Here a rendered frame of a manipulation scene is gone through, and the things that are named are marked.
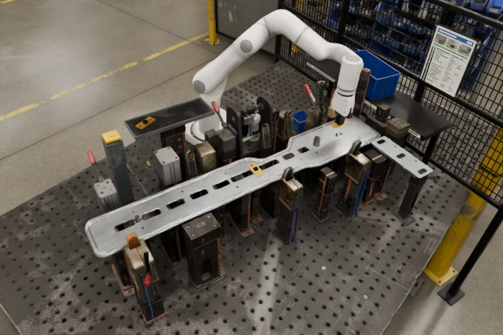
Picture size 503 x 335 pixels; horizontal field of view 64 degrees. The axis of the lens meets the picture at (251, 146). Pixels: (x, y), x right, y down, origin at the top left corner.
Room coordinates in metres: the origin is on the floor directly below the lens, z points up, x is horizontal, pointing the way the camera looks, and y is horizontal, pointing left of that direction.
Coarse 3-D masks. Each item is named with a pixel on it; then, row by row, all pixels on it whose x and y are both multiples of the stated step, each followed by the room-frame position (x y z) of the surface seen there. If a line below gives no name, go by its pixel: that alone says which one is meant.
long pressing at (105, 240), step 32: (320, 128) 1.61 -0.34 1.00; (352, 128) 1.62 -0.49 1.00; (256, 160) 1.35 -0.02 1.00; (288, 160) 1.36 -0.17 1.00; (320, 160) 1.37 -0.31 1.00; (160, 192) 1.13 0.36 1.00; (192, 192) 1.14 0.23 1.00; (224, 192) 1.15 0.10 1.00; (96, 224) 0.96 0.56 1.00; (160, 224) 0.97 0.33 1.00
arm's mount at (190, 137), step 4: (220, 108) 2.09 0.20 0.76; (220, 112) 2.05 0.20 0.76; (224, 112) 2.06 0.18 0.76; (224, 116) 2.02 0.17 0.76; (196, 120) 1.95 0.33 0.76; (220, 120) 1.97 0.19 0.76; (224, 120) 1.98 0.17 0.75; (188, 124) 1.92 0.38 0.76; (192, 124) 1.91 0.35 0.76; (188, 128) 1.88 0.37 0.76; (188, 132) 1.84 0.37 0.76; (192, 132) 1.84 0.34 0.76; (188, 136) 1.83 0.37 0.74; (192, 136) 1.81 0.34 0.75; (196, 136) 1.81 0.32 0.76; (188, 140) 1.83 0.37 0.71; (192, 140) 1.80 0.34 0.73; (196, 140) 1.79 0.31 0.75; (200, 140) 1.78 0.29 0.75; (204, 140) 1.79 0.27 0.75
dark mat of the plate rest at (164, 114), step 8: (184, 104) 1.53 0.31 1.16; (192, 104) 1.54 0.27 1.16; (200, 104) 1.54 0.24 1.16; (160, 112) 1.46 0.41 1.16; (168, 112) 1.46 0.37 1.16; (176, 112) 1.47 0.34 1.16; (184, 112) 1.47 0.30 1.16; (192, 112) 1.47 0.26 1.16; (200, 112) 1.47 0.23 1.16; (208, 112) 1.48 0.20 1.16; (128, 120) 1.39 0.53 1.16; (136, 120) 1.39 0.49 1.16; (160, 120) 1.40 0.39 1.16; (168, 120) 1.40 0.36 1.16; (176, 120) 1.41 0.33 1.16; (136, 128) 1.34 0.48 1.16; (144, 128) 1.34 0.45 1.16; (152, 128) 1.35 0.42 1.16; (160, 128) 1.35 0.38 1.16
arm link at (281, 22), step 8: (264, 16) 1.78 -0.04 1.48; (272, 16) 1.68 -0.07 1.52; (280, 16) 1.66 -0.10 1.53; (288, 16) 1.65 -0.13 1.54; (264, 24) 1.77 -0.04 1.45; (272, 24) 1.66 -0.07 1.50; (280, 24) 1.64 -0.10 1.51; (288, 24) 1.63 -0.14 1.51; (296, 24) 1.63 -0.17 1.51; (304, 24) 1.65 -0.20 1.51; (272, 32) 1.72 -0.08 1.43; (280, 32) 1.65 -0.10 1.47; (288, 32) 1.63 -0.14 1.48; (296, 32) 1.61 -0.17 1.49
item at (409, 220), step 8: (424, 176) 1.30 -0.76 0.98; (416, 184) 1.30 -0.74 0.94; (408, 192) 1.32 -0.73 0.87; (416, 192) 1.30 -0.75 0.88; (408, 200) 1.31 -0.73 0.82; (400, 208) 1.32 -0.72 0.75; (408, 208) 1.30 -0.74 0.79; (400, 216) 1.31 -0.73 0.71; (408, 216) 1.31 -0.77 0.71; (408, 224) 1.27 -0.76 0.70
